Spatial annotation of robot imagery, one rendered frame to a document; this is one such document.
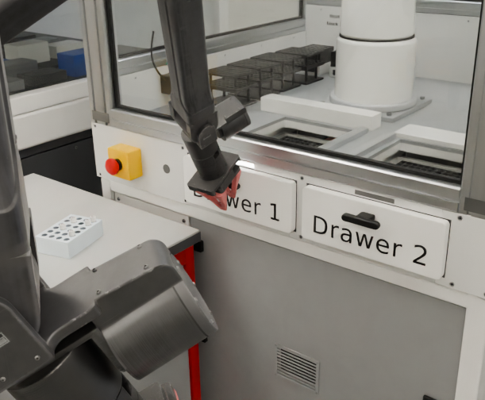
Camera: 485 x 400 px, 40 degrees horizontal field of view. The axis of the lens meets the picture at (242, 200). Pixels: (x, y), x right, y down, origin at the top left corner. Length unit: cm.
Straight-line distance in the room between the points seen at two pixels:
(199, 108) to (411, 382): 69
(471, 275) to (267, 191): 43
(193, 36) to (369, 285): 62
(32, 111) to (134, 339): 165
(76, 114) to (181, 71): 111
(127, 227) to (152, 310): 115
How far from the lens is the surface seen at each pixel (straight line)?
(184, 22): 96
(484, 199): 116
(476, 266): 121
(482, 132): 113
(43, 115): 204
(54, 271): 140
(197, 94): 109
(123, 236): 151
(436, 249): 121
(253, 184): 137
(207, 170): 126
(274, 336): 156
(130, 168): 159
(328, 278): 139
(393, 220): 122
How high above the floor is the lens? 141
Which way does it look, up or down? 23 degrees down
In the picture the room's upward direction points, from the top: 1 degrees counter-clockwise
